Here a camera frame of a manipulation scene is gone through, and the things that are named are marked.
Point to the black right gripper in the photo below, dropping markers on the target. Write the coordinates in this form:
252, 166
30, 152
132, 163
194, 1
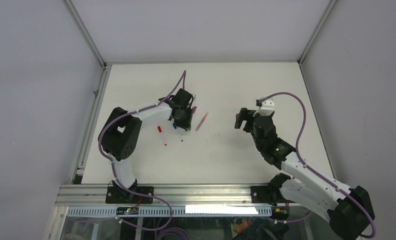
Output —
243, 113

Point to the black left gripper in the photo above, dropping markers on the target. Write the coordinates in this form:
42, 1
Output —
185, 125

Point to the pink pen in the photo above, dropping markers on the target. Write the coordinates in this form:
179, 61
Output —
201, 121

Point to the white pen black tip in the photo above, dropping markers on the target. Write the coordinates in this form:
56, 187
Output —
178, 134

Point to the white pen red tip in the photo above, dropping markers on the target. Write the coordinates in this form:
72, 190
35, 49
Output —
163, 139

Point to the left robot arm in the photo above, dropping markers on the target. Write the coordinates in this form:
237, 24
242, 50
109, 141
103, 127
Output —
119, 136

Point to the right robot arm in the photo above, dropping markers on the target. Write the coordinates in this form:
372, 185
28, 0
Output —
347, 210

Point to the small circuit board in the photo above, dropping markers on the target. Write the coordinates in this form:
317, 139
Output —
127, 211

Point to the orange object below table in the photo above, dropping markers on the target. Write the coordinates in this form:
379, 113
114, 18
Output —
240, 224

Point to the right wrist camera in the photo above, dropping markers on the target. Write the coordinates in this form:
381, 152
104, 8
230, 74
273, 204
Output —
266, 107

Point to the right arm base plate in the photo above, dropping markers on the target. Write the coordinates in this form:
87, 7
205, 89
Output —
268, 194

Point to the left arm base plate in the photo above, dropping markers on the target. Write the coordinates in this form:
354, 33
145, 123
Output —
117, 195

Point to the aluminium frame rail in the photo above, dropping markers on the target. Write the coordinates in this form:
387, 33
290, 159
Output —
79, 195

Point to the white slotted cable duct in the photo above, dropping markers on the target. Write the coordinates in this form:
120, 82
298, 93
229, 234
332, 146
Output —
175, 211

